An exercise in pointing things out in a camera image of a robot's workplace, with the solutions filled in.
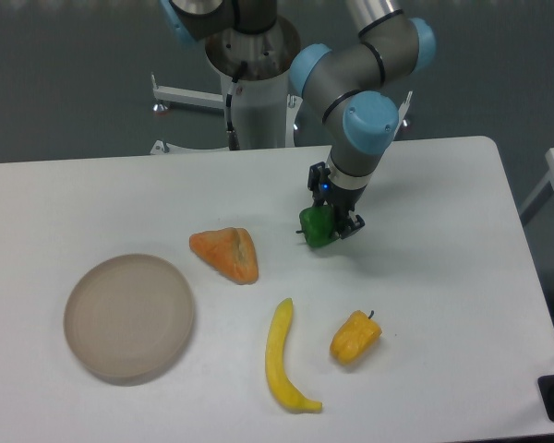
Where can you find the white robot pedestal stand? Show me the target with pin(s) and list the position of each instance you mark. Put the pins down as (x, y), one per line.
(258, 111)

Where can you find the beige round plate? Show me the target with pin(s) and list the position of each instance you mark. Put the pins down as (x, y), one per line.
(128, 319)

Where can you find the yellow banana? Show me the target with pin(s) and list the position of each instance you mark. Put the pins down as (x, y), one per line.
(280, 386)

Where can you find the green bell pepper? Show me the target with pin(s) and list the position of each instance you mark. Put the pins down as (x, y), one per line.
(317, 224)

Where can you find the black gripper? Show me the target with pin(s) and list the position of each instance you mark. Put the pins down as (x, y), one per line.
(342, 191)

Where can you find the yellow bell pepper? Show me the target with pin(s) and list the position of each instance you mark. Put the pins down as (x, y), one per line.
(356, 335)

